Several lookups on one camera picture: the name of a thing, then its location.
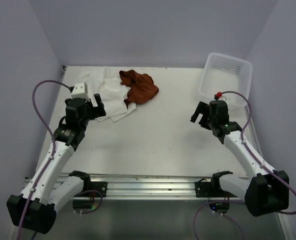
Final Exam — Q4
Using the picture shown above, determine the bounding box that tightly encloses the white towel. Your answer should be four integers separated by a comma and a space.
77, 66, 136, 123

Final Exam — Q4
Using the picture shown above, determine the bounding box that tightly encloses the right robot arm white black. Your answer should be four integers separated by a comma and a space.
191, 100, 289, 217

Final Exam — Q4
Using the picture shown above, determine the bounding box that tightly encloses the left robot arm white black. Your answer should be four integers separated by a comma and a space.
6, 93, 106, 236

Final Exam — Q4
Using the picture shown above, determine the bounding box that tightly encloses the white plastic basket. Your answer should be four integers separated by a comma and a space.
198, 52, 253, 110

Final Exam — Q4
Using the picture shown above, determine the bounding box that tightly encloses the brown towel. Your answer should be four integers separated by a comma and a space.
119, 70, 159, 107

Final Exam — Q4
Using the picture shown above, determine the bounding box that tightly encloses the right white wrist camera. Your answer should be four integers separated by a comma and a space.
214, 91, 230, 102

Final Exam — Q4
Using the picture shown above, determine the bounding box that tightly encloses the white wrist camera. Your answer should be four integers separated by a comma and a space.
214, 91, 230, 102
71, 82, 89, 101

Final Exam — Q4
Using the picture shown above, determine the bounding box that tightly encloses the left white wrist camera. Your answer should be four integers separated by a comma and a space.
71, 82, 89, 101

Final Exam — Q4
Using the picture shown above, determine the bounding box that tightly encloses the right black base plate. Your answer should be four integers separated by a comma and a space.
194, 178, 228, 198

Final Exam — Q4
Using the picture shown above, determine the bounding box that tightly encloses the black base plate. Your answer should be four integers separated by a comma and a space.
82, 181, 108, 198
194, 178, 228, 198

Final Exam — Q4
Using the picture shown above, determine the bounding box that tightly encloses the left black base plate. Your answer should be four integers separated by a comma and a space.
82, 181, 108, 198

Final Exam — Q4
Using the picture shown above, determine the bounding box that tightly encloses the aluminium mounting rail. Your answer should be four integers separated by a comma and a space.
22, 174, 248, 201

